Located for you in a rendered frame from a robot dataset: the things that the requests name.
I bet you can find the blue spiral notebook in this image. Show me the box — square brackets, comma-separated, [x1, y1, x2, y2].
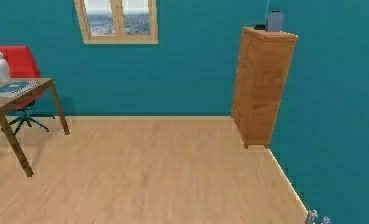
[0, 80, 39, 98]

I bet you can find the red office chair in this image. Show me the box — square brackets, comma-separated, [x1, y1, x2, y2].
[0, 45, 56, 136]

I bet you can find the grey blue small plant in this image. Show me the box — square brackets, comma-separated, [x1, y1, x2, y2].
[305, 209, 332, 224]

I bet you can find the tall wooden cabinet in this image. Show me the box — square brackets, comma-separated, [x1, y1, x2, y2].
[230, 26, 299, 150]

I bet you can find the grey blue vase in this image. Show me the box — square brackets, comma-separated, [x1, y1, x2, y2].
[265, 10, 285, 33]

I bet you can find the brown wooden table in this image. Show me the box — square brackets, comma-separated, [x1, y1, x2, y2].
[0, 77, 71, 178]

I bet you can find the wooden framed window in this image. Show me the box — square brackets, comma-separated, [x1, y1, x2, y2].
[73, 0, 159, 45]

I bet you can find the white rounded object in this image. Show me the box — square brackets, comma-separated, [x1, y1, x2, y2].
[0, 51, 11, 81]

